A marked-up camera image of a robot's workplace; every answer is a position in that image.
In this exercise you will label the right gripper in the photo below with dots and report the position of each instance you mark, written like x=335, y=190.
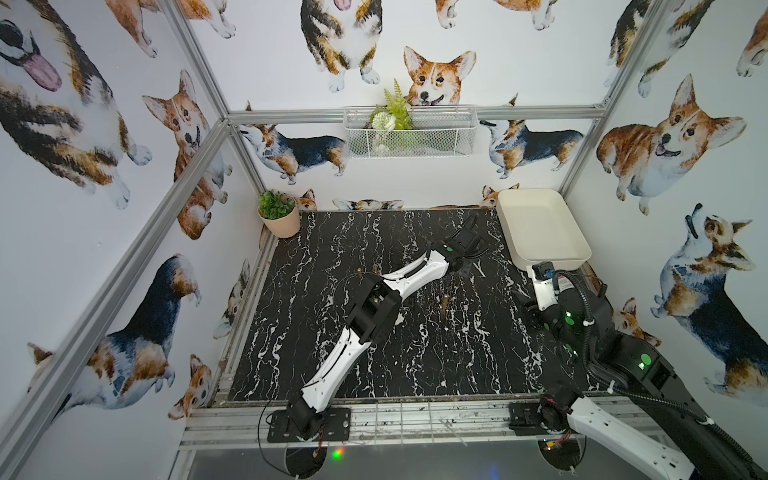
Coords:
x=527, y=306

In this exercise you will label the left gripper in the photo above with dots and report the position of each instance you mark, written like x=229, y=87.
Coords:
x=466, y=238

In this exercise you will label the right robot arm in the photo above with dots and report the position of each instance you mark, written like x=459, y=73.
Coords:
x=632, y=368

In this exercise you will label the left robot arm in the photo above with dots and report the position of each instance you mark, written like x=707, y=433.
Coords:
x=370, y=317

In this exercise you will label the cream plastic tray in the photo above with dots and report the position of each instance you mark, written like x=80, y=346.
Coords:
x=539, y=227

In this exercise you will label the artificial fern with white flower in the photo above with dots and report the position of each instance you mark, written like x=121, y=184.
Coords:
x=391, y=123

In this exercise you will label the small potted green plant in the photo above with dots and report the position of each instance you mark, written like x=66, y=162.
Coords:
x=279, y=213

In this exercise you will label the white wire wall basket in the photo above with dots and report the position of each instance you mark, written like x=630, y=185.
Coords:
x=437, y=132

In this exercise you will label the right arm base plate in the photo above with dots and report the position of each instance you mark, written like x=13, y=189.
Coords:
x=536, y=418

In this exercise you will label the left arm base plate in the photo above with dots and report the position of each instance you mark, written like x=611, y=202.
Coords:
x=286, y=426

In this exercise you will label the aluminium front rail frame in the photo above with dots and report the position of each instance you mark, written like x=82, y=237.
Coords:
x=366, y=424

